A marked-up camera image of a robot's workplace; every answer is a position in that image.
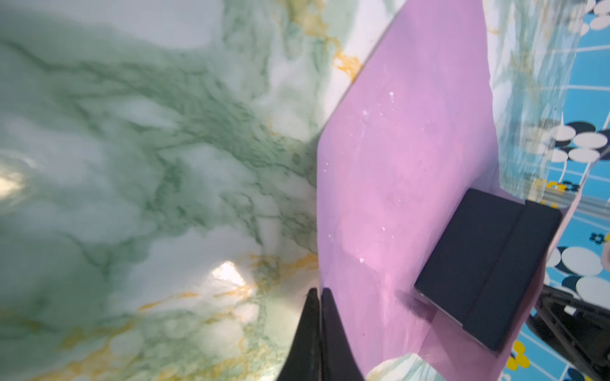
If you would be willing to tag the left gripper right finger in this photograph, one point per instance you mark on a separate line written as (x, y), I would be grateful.
(338, 362)

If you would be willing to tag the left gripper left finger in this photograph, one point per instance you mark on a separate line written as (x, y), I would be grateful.
(303, 362)

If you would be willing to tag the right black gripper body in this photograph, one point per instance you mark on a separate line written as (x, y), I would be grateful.
(577, 330)

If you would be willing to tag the dark blue gift box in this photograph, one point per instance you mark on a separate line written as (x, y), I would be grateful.
(484, 262)

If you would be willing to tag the purple wrapping paper sheet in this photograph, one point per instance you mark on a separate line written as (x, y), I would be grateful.
(415, 130)

